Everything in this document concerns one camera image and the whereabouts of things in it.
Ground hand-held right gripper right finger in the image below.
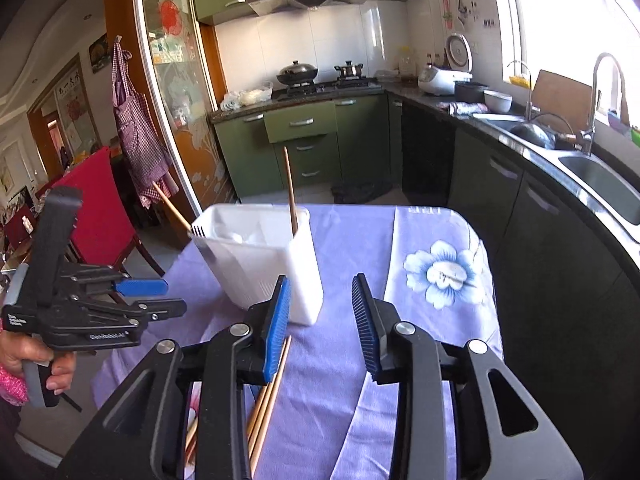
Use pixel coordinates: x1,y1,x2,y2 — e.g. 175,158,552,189
350,272,586,480

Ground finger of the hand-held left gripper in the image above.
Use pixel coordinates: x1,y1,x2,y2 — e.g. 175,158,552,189
75,297,188,322
59,264,169,298

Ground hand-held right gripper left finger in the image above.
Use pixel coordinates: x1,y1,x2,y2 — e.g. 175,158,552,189
55,275,293,480

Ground white plastic utensil holder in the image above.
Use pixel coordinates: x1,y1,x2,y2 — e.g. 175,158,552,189
191,203,324,326

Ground wooden chopstick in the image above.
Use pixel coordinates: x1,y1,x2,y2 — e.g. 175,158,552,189
246,384,275,443
283,146,300,236
151,181,196,235
184,409,199,467
249,336,293,472

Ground person's left hand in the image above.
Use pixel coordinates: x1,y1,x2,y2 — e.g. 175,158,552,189
0,331,76,395

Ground purple floral tablecloth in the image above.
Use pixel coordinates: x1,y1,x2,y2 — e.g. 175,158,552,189
92,204,506,480

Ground red chair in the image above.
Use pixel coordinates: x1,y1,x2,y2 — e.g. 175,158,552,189
34,146,167,281

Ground black bag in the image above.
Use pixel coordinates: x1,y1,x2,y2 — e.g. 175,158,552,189
331,180,394,205

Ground checkered apron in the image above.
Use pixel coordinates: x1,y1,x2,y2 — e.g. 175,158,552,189
111,35,179,209

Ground green base cabinet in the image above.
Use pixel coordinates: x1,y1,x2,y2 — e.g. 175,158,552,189
214,94,404,202

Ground dark base cabinet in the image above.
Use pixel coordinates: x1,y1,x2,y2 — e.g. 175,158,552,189
400,100,640,480

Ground frosted glass sliding door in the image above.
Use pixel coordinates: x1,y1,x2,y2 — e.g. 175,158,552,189
132,0,237,217

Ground white plastic bags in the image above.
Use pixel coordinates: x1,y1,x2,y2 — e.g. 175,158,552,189
219,82,274,111

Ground dish cloth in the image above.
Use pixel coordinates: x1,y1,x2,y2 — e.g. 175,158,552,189
439,101,489,117

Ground gas stove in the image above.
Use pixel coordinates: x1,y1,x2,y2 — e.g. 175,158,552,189
271,77,384,101

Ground steel wok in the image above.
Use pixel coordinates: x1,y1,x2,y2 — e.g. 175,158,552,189
509,122,557,149

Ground black wok with lid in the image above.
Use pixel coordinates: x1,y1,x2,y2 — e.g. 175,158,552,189
275,60,320,86

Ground steel pot with lid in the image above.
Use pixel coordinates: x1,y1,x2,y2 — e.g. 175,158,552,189
333,61,365,81

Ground black pot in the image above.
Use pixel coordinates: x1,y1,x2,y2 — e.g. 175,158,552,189
453,81,489,106

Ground white rice cooker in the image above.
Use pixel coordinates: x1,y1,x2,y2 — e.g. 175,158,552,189
417,33,474,97

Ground white bowl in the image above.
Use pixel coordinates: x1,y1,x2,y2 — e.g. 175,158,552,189
483,90,514,114

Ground clear plastic jar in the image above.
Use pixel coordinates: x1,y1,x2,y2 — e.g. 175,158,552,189
398,45,419,79

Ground steel double sink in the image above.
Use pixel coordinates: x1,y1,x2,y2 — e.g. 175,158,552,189
471,112,640,247

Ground small steel faucet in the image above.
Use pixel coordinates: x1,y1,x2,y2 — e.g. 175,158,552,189
505,60,534,122

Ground wooden cutting board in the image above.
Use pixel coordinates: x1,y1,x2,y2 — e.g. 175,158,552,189
530,69,597,134

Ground tall steel faucet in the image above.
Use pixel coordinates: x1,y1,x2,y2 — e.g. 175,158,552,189
576,52,627,157

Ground framed wall picture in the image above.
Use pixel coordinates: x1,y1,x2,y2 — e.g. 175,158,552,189
89,33,110,74

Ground wall sticker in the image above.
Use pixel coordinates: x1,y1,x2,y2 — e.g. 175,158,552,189
439,0,482,32

